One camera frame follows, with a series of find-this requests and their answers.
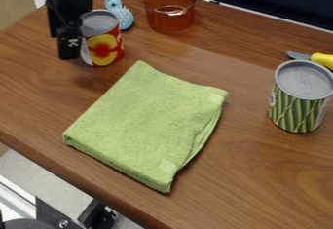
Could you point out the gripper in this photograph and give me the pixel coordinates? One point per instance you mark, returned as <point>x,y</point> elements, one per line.
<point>69,12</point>

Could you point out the red and yellow tin can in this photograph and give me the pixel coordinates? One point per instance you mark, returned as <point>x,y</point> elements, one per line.
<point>103,44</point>

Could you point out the green striped tin can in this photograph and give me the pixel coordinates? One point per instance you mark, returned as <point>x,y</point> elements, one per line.
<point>299,106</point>

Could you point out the light blue brush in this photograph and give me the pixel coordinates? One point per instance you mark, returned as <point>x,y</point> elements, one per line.
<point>121,12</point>

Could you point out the orange transparent cup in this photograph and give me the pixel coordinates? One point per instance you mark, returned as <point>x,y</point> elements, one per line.
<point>170,12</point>

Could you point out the green cloth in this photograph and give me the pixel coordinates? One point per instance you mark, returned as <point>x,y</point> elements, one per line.
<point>149,122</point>

